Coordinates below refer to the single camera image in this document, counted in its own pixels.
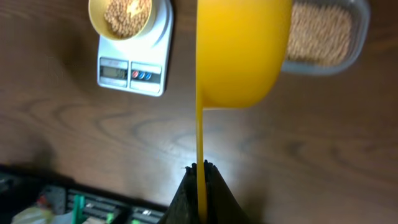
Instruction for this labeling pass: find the yellow bowl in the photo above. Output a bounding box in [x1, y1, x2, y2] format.
[88, 0, 157, 40]

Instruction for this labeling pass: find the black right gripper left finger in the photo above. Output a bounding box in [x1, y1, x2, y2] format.
[158, 163, 198, 224]

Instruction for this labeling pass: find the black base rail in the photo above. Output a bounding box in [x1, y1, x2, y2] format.
[1, 165, 167, 223]

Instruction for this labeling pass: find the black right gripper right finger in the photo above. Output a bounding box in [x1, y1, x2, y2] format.
[204, 160, 251, 224]

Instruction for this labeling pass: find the yellow plastic scoop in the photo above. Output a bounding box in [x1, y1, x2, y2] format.
[195, 0, 293, 223]

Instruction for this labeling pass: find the clear container of soybeans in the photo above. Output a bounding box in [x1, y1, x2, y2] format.
[282, 0, 371, 76]

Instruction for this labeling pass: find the white digital kitchen scale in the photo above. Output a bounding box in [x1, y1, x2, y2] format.
[97, 0, 174, 96]

